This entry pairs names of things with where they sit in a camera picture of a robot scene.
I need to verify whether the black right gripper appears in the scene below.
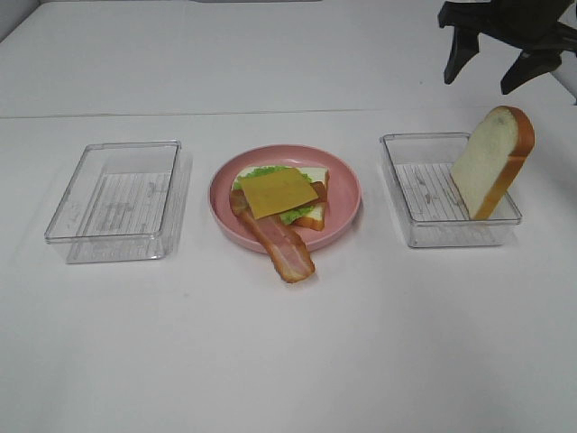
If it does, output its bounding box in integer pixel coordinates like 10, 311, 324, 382
438, 1, 576, 95

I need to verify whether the tray bread slice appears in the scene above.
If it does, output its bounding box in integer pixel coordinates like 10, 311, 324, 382
450, 106, 536, 220

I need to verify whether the tray bacon strip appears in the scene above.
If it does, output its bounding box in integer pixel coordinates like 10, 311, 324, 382
311, 181, 327, 203
229, 189, 316, 283

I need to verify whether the yellow cheese slice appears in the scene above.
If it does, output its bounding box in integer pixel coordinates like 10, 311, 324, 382
239, 168, 318, 219

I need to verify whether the green lettuce leaf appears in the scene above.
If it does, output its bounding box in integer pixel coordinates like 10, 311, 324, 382
234, 165, 319, 225

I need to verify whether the clear right plastic tray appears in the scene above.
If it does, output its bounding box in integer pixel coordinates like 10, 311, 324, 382
380, 132, 522, 248

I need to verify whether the clear plastic tray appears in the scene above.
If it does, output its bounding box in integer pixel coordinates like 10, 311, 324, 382
380, 132, 522, 248
44, 140, 185, 264

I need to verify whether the pink round plate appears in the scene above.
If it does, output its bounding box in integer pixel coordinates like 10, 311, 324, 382
208, 144, 362, 253

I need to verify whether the clear left plastic tray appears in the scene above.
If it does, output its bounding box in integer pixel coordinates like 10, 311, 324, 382
44, 140, 185, 264

